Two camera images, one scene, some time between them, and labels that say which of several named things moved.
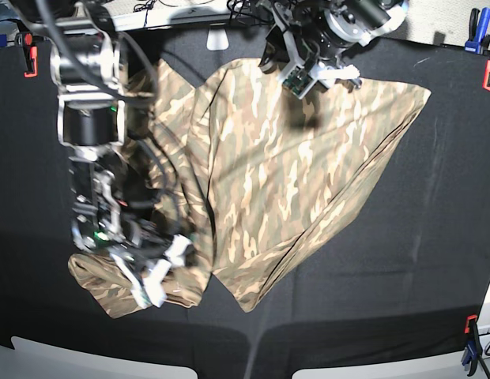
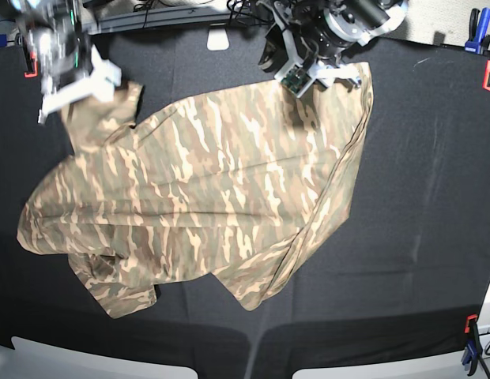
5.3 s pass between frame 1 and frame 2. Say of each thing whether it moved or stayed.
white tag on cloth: stayed
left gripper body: moved
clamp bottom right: stayed
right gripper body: stayed
